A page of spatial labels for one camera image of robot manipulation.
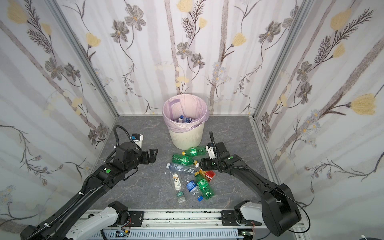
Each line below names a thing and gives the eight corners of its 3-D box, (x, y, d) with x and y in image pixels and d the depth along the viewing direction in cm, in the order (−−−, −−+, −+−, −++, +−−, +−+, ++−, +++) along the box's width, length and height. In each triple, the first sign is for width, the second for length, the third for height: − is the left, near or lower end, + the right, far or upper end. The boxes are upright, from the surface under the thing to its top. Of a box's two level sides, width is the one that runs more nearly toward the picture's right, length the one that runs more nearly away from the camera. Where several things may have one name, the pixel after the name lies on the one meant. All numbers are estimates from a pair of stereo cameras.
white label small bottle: (174, 193, 83) (173, 190, 79) (170, 176, 89) (169, 173, 85) (183, 190, 85) (183, 186, 80) (179, 174, 91) (178, 170, 86)
